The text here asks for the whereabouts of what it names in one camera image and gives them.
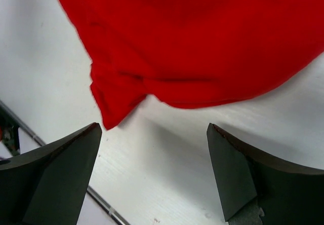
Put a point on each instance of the red t-shirt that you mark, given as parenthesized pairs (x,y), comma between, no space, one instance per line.
(192,53)

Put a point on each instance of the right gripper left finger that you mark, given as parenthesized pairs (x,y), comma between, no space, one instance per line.
(48,185)

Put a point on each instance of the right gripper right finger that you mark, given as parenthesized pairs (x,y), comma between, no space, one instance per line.
(256,187)

